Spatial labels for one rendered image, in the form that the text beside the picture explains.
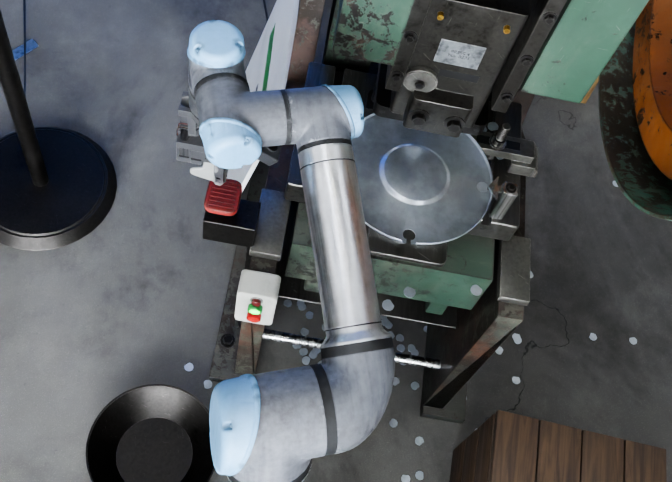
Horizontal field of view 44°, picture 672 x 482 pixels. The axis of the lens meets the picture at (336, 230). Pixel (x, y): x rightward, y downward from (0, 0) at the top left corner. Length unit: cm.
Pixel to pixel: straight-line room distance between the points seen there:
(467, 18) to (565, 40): 15
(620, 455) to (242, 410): 109
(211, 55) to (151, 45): 154
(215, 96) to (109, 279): 119
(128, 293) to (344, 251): 121
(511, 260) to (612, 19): 60
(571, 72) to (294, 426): 65
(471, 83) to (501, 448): 81
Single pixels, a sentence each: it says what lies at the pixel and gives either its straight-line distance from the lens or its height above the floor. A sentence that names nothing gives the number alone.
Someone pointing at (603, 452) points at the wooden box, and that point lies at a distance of 192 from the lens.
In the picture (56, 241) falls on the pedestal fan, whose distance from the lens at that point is 229.
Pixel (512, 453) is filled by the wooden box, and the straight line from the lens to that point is 184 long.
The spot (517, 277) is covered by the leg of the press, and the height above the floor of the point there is 64.
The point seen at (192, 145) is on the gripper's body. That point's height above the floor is 94.
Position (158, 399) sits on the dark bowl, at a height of 4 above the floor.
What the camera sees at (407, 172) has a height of 79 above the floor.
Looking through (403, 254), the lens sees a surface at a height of 78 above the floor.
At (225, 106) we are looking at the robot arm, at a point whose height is 114.
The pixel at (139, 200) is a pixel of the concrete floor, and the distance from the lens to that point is 235.
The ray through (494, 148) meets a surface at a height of 75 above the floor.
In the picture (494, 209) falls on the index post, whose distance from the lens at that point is 158.
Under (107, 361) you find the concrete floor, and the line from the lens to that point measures 216.
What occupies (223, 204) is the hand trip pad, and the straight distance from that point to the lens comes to 146.
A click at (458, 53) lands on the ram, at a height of 107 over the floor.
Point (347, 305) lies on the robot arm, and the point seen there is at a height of 105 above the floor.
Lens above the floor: 203
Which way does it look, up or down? 60 degrees down
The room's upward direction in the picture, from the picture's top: 18 degrees clockwise
